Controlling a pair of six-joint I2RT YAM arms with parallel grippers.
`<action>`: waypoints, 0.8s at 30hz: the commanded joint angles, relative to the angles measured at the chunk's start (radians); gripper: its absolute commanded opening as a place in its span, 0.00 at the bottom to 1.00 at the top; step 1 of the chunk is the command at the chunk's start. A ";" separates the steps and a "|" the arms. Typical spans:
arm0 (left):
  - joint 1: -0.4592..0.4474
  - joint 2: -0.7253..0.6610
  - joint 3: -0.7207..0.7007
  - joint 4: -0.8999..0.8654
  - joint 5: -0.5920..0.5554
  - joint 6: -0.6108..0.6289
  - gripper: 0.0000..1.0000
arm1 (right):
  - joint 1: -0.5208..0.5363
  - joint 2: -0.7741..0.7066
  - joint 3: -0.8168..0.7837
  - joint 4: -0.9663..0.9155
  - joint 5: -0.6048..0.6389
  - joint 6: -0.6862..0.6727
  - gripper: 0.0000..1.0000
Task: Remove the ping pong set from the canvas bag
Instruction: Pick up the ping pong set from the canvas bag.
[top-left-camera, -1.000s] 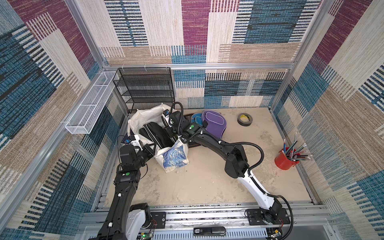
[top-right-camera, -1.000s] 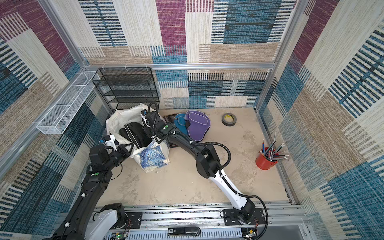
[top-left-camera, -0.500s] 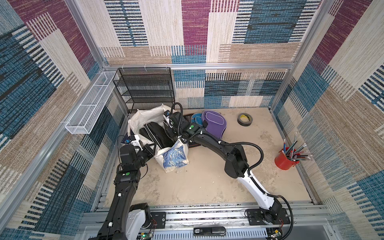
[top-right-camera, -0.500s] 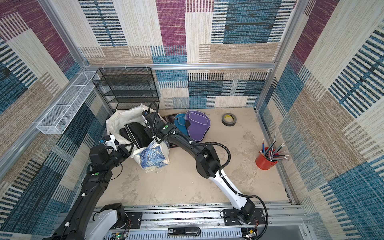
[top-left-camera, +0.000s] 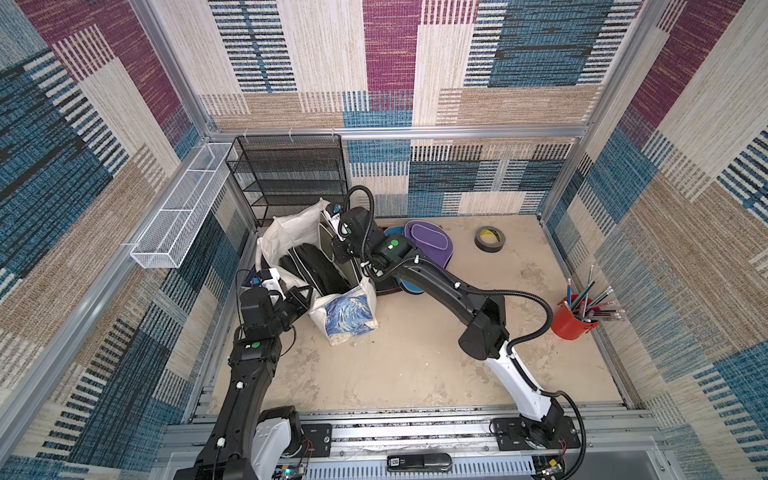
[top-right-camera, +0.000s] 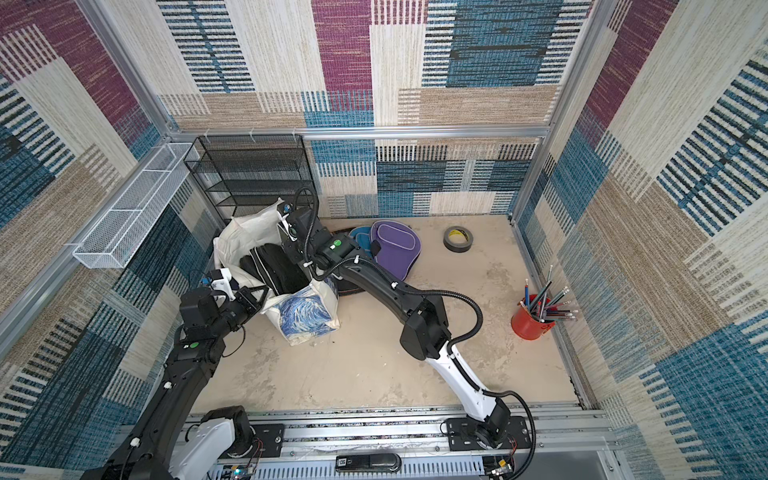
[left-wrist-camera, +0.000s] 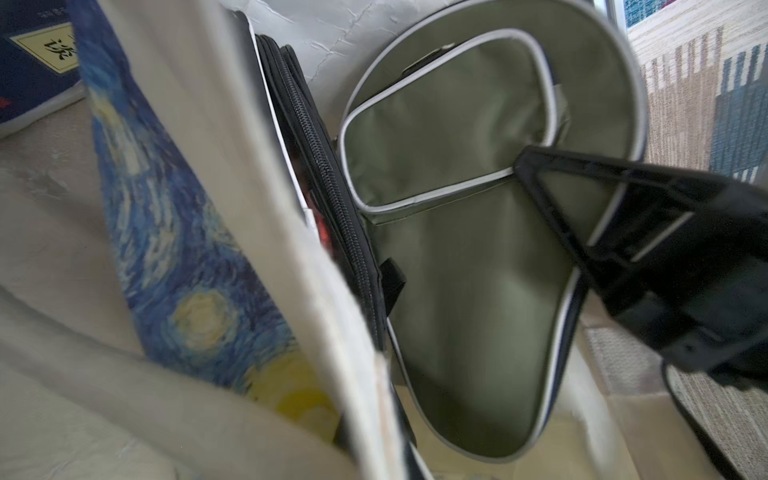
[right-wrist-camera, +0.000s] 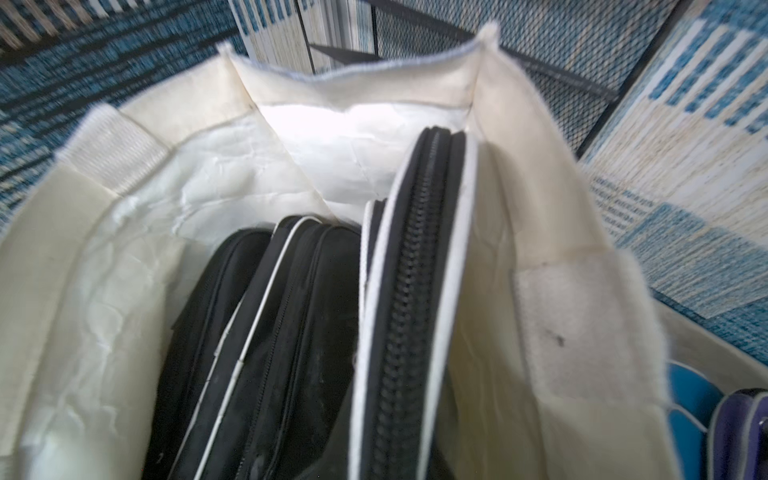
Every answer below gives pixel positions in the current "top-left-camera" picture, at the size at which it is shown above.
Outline black handheld scanner device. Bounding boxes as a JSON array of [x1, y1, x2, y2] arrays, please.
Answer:
[[386, 453, 453, 473]]

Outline black corrugated cable conduit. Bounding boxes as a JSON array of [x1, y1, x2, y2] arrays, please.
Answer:
[[344, 184, 588, 480]]

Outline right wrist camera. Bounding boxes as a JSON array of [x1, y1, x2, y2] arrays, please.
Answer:
[[323, 204, 349, 240]]

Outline white wire mesh basket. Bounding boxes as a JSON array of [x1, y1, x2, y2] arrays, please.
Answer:
[[130, 143, 231, 269]]

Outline black tape roll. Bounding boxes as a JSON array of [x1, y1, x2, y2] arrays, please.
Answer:
[[474, 226, 506, 253]]

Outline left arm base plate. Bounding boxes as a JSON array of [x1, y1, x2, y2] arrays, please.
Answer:
[[295, 423, 333, 459]]

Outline white canvas starry night bag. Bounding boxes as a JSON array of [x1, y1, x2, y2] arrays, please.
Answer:
[[240, 199, 379, 346]]

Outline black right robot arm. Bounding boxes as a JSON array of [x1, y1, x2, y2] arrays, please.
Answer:
[[324, 205, 565, 448]]

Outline aluminium front rail frame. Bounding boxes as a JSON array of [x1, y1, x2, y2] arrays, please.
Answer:
[[301, 402, 684, 479]]

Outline red pencil cup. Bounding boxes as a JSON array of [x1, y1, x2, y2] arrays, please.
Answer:
[[551, 298, 600, 341]]

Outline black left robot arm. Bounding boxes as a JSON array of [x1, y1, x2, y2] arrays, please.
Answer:
[[174, 286, 312, 479]]

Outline black wire mesh shelf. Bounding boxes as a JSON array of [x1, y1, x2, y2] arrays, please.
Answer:
[[227, 134, 348, 227]]

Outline olive green paddle case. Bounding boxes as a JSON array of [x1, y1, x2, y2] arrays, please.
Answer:
[[318, 220, 336, 263]]

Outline black red paddle case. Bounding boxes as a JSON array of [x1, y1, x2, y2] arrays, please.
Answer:
[[374, 277, 402, 296]]

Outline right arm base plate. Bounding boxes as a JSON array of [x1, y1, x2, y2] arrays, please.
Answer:
[[489, 416, 582, 451]]

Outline purple paddle case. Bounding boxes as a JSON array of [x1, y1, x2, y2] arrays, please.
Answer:
[[404, 220, 454, 268]]

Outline black blue paddle case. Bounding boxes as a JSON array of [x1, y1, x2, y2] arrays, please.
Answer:
[[383, 225, 430, 296]]

